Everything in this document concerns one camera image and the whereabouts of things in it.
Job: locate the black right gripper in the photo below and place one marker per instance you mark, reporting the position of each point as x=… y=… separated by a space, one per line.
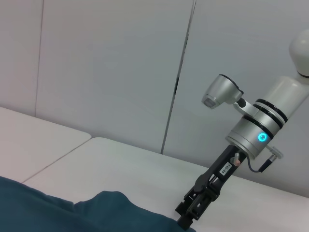
x=224 y=169

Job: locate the teal blue FREE t-shirt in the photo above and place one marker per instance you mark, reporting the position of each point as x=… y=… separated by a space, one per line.
x=72 y=217

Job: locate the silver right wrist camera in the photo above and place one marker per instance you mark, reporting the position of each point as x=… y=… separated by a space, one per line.
x=219 y=93

